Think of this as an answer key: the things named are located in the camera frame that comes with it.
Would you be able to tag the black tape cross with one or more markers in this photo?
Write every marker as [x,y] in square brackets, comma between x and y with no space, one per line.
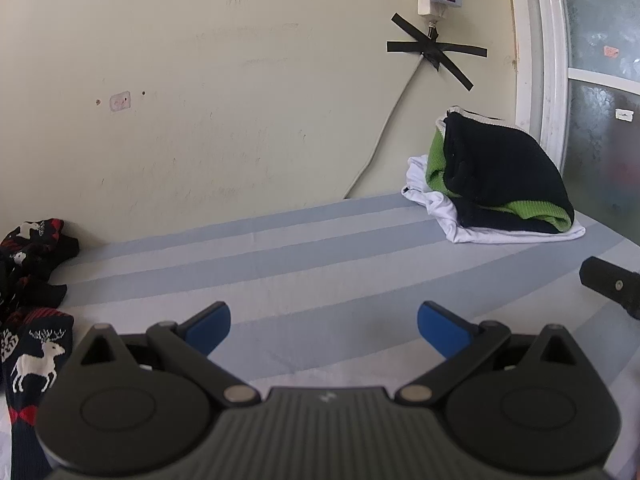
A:
[435,50]

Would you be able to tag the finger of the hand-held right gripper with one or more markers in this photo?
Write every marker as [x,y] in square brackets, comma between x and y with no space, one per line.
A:
[612,285]

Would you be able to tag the green and black knit sweater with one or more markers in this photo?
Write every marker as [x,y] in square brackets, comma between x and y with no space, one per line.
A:
[500,180]

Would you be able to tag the pink wall sticker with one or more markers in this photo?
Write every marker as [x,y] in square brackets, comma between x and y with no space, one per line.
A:
[120,100]

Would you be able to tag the blue striped bed sheet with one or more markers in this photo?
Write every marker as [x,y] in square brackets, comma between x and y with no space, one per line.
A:
[300,270]

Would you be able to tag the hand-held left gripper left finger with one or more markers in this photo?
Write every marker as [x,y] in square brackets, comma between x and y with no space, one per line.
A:
[212,324]

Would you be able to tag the white shirt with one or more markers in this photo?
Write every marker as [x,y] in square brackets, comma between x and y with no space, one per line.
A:
[465,225]

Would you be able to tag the white window frame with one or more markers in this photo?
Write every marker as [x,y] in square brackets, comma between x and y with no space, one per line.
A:
[542,60]

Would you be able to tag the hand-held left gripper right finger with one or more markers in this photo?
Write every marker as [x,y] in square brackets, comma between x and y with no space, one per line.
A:
[441,331]

